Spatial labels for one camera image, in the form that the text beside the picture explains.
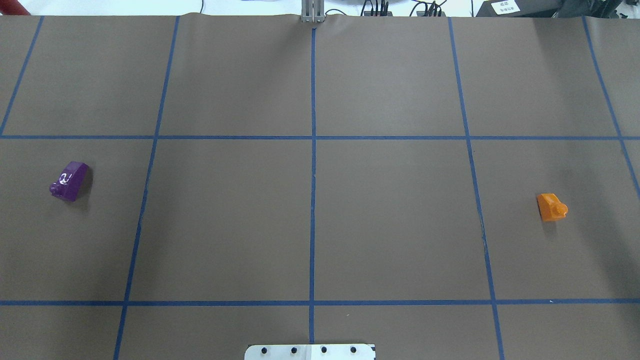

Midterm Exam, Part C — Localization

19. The orange trapezoid block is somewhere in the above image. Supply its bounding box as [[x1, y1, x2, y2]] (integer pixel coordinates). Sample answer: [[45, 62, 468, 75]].
[[535, 193, 569, 223]]

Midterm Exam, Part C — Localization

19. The purple trapezoid block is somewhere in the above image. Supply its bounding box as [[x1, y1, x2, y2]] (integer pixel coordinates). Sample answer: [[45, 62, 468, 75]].
[[49, 161, 89, 202]]

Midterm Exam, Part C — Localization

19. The aluminium frame post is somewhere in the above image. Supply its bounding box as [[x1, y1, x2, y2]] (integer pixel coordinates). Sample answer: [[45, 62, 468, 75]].
[[301, 0, 326, 23]]

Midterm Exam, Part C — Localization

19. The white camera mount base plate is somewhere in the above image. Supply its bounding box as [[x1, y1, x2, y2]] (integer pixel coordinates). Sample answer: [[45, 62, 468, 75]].
[[244, 343, 377, 360]]

